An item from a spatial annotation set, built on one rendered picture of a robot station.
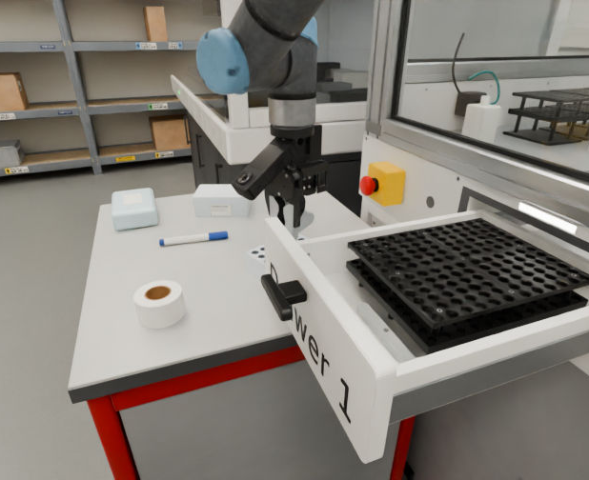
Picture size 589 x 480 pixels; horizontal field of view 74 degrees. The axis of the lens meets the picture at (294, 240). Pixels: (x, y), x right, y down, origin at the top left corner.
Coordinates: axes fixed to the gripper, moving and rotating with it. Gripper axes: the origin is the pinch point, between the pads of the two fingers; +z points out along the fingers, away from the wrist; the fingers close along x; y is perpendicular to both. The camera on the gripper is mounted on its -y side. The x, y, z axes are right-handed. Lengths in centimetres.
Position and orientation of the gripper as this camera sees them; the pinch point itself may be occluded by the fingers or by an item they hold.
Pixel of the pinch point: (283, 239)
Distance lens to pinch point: 70.9
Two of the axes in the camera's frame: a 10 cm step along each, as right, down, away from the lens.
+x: -6.6, -3.5, 6.7
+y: 7.5, -3.1, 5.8
